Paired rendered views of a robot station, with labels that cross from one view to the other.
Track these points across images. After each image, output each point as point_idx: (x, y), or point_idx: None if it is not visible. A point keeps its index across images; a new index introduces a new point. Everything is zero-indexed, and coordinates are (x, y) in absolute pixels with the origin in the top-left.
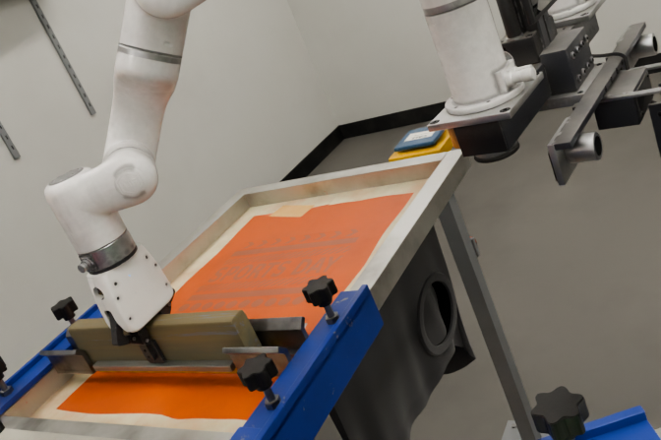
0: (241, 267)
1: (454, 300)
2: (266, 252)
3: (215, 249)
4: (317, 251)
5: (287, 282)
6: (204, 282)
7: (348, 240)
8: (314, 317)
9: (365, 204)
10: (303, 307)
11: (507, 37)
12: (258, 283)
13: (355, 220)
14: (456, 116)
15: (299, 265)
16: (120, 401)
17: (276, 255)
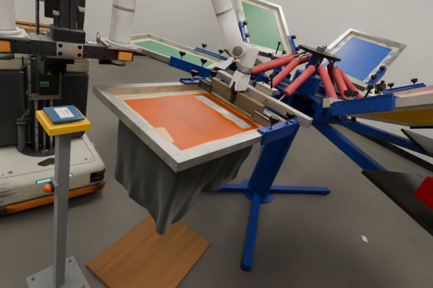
0: (202, 125)
1: None
2: (190, 123)
3: (209, 144)
4: (174, 108)
5: (191, 107)
6: (219, 131)
7: (162, 104)
8: (191, 96)
9: (139, 110)
10: (192, 99)
11: (81, 29)
12: (200, 114)
13: (151, 107)
14: (133, 46)
15: (183, 109)
16: None
17: (187, 118)
